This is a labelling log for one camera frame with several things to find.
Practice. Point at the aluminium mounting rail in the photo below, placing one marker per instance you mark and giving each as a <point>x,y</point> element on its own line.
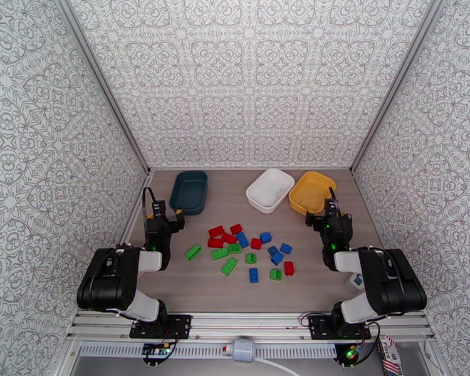
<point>250,322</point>

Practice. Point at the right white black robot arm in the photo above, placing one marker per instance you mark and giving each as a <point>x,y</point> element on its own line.
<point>391,285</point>

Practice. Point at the striped printed carton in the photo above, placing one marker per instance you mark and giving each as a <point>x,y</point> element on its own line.
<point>389,357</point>

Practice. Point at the green lego brick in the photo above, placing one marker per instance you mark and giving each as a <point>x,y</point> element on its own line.
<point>220,253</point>
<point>251,258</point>
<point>235,248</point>
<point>193,252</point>
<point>229,266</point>
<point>275,274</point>

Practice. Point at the small purple red tool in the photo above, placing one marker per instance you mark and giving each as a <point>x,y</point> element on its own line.
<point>121,245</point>

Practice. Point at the dark teal plastic container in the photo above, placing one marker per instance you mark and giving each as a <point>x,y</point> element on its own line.
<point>188,192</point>

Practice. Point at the blue lego brick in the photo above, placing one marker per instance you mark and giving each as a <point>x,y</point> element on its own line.
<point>273,250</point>
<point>265,237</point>
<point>277,258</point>
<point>286,248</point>
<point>242,240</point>
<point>253,275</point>

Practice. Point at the yellow plastic container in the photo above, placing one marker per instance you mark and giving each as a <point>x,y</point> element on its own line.
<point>309,191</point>

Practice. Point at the white cylindrical device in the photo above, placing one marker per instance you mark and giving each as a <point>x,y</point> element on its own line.
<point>243,349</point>

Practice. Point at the white tube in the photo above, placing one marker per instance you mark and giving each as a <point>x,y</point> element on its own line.
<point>276,367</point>

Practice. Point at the aluminium frame post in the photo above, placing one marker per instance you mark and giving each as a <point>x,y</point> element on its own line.
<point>105,85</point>
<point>395,85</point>

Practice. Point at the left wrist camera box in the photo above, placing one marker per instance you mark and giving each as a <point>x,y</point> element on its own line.
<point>158,209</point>

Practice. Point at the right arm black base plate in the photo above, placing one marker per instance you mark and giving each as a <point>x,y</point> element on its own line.
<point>317,328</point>

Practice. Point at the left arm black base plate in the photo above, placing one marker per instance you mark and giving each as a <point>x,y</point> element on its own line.
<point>180,326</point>

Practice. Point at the white plastic container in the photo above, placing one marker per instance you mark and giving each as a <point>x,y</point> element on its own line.
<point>270,189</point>

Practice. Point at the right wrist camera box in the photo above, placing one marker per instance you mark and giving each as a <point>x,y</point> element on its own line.
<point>332,209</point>

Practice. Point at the aluminium side rail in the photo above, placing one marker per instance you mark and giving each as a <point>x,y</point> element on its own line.
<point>139,198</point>

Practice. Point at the small white blue box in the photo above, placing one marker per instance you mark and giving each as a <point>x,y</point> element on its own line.
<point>354,284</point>

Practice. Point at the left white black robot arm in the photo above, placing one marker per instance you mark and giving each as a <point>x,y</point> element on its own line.
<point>113,285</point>

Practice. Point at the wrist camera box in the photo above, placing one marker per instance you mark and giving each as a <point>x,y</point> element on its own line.
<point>158,209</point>
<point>332,209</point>

